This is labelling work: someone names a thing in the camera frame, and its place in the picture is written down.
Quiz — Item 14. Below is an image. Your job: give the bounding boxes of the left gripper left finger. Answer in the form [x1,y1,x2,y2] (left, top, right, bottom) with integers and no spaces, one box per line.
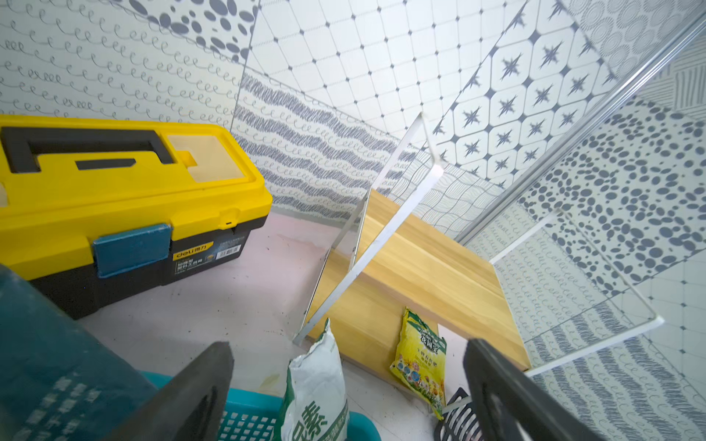
[105,342,233,440]

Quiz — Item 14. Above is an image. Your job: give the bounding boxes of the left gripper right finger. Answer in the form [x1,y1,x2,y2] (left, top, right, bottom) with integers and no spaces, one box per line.
[463,339,600,441]

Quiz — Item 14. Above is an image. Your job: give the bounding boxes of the yellow flower fertilizer bag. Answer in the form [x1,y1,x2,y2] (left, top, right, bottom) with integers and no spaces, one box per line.
[390,309,447,421]

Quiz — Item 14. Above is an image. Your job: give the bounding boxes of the green fruit picture bag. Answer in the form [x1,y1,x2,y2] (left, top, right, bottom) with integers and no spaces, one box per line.
[273,322,349,441]

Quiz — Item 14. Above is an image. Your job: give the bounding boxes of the dark green fertilizer bag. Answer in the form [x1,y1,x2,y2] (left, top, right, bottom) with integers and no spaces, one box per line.
[1,268,156,440]

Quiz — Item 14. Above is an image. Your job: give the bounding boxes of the white wooden two-tier shelf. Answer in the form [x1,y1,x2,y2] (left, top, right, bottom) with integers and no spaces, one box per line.
[293,147,665,382]

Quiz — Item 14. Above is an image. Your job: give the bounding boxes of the black slotted scoop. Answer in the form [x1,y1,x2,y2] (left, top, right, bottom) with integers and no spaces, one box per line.
[433,388,485,441]

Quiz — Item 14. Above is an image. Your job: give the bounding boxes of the teal plastic basket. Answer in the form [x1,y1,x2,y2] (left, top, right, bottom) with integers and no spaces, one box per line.
[140,371,382,441]

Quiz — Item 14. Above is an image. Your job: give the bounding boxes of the yellow black toolbox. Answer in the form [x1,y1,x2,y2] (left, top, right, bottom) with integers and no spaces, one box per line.
[1,115,273,319]

